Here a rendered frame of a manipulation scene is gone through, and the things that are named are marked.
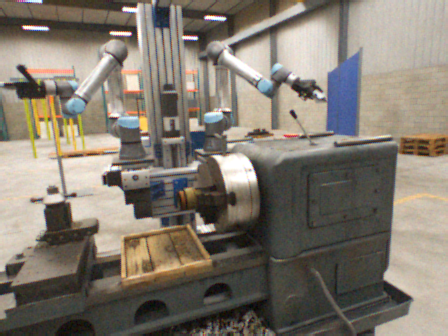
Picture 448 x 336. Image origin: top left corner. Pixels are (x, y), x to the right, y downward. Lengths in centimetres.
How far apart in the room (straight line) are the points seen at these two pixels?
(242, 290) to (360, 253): 52
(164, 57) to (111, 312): 141
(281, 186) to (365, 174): 38
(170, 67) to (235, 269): 127
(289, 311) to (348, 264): 31
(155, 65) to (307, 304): 150
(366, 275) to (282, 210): 55
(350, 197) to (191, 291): 69
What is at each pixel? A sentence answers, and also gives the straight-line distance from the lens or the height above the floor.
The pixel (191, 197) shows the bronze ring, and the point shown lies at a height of 110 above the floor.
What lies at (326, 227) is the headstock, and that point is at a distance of 122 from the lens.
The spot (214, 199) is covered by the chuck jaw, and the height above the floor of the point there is 110.
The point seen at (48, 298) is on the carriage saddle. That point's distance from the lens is 101.
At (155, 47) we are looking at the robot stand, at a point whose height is 179.
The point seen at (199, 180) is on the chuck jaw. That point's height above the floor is 114.
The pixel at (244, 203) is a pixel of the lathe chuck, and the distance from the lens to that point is 105.
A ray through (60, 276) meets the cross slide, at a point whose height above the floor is 97.
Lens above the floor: 142
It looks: 12 degrees down
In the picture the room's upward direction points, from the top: 3 degrees counter-clockwise
